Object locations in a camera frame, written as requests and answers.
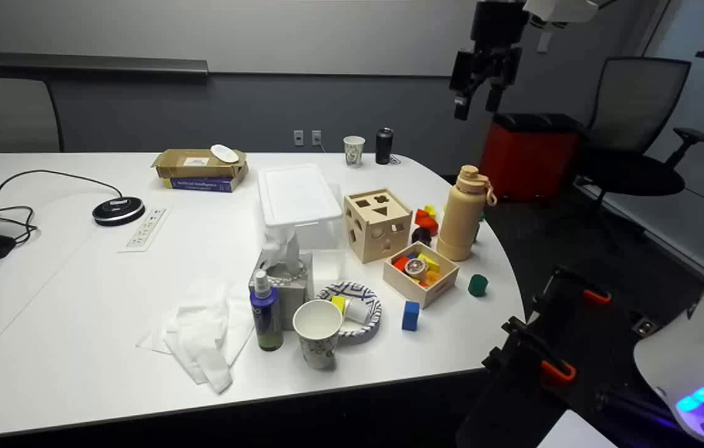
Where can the crumpled white tissue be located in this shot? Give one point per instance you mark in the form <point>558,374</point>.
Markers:
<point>204,334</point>

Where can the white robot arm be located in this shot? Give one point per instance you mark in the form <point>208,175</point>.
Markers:
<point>547,15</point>

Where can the black office chair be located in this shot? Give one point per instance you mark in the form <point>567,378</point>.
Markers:
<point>636,98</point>

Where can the yellow block on plate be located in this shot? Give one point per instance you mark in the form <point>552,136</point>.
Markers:
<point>340,303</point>

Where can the red storage box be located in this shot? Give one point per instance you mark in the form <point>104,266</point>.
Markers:
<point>529,155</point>

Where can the beige water bottle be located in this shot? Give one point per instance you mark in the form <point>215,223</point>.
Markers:
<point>463,213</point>

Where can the grey tissue box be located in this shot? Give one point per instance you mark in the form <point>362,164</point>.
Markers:
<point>290,271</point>

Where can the red rounded block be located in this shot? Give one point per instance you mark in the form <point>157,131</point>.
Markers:
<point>425,217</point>

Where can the clear plastic storage bin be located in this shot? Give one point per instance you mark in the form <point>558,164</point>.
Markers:
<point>296,201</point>

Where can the green cylinder block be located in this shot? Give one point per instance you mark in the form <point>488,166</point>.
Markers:
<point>478,286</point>

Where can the blue patterned paper plate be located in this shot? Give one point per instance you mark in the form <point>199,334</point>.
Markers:
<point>353,333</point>

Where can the blue cube block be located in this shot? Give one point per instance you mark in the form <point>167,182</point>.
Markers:
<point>410,314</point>

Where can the black round speaker puck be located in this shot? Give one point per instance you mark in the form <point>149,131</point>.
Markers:
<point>118,210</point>

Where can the black orange clamp stand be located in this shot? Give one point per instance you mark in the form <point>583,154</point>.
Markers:
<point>532,369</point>

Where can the wooden tray of blocks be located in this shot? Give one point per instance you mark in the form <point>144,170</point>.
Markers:
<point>419,274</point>

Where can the black travel mug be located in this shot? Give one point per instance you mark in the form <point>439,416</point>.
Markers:
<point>383,145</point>

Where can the wooden shape sorting box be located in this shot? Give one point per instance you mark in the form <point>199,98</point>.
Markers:
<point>377,223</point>

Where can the patterned paper cup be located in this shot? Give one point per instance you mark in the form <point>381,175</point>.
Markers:
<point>353,151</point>

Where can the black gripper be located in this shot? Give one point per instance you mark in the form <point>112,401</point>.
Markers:
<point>493,55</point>

